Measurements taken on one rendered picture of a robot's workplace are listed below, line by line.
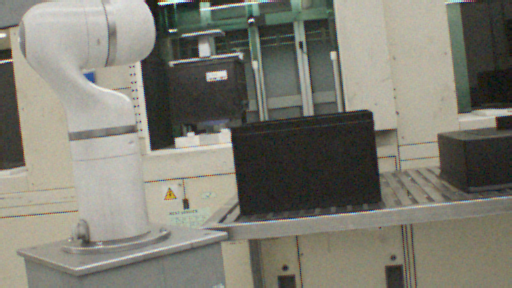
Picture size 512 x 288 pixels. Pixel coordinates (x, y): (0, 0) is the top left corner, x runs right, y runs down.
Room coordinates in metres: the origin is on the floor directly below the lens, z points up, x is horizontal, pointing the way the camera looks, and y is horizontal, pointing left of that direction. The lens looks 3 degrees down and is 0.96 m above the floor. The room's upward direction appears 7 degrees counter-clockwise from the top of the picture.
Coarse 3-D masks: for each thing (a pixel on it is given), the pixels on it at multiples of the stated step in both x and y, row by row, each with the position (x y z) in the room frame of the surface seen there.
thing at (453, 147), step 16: (480, 128) 1.48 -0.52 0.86; (496, 128) 1.36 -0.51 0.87; (448, 144) 1.38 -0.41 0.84; (464, 144) 1.24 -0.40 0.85; (480, 144) 1.23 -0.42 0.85; (496, 144) 1.22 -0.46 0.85; (448, 160) 1.40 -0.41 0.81; (464, 160) 1.25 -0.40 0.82; (480, 160) 1.23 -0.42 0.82; (496, 160) 1.22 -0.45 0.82; (448, 176) 1.41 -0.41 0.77; (464, 176) 1.26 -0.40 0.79; (480, 176) 1.23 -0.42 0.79; (496, 176) 1.22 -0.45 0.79
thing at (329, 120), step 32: (256, 128) 1.29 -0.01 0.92; (288, 128) 1.28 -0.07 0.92; (320, 128) 1.27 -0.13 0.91; (352, 128) 1.26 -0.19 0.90; (256, 160) 1.29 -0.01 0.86; (288, 160) 1.28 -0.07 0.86; (320, 160) 1.27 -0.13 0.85; (352, 160) 1.26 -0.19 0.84; (256, 192) 1.29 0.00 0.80; (288, 192) 1.28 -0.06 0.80; (320, 192) 1.27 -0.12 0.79; (352, 192) 1.27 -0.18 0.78
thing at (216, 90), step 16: (208, 32) 2.10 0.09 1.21; (208, 48) 2.12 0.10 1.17; (192, 64) 2.05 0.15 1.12; (208, 64) 2.04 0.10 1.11; (224, 64) 2.03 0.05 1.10; (240, 64) 2.14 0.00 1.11; (176, 80) 2.05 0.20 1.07; (192, 80) 2.05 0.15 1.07; (208, 80) 2.04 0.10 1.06; (224, 80) 2.03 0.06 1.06; (240, 80) 2.09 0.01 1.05; (176, 96) 2.05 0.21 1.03; (192, 96) 2.05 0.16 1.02; (208, 96) 2.04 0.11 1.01; (224, 96) 2.04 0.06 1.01; (240, 96) 2.05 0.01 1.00; (176, 112) 2.05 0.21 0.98; (192, 112) 2.05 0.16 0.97; (208, 112) 2.04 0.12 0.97; (224, 112) 2.04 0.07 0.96; (240, 112) 2.03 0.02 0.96; (192, 128) 2.25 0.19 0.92; (224, 128) 2.04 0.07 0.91
